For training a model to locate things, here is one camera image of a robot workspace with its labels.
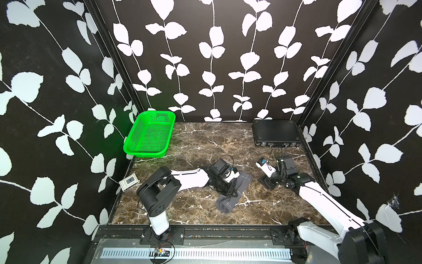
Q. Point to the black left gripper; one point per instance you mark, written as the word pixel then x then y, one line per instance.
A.
pixel 230 187

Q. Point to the small white digital meter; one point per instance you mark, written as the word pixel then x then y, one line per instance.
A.
pixel 129 182

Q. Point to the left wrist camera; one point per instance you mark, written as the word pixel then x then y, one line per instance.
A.
pixel 232 175

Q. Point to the small circuit board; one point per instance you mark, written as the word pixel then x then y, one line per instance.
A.
pixel 160 252

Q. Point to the green plastic basket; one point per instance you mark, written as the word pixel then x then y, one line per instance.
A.
pixel 150 135

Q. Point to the white slotted cable duct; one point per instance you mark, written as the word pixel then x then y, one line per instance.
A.
pixel 236 254

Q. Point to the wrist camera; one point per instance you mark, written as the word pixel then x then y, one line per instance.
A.
pixel 264 165
pixel 232 175

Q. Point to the black hard carrying case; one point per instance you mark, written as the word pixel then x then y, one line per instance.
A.
pixel 276 133

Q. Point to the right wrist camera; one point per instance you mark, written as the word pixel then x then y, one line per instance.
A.
pixel 264 165

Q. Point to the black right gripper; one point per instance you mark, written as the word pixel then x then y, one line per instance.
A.
pixel 266 181

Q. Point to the grey checked pillowcase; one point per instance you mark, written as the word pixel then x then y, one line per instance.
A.
pixel 226 204

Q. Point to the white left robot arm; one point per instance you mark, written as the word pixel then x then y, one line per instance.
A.
pixel 160 189

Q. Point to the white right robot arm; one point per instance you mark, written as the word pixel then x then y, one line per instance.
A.
pixel 353 241

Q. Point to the black front mounting rail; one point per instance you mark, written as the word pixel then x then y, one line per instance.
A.
pixel 180 234

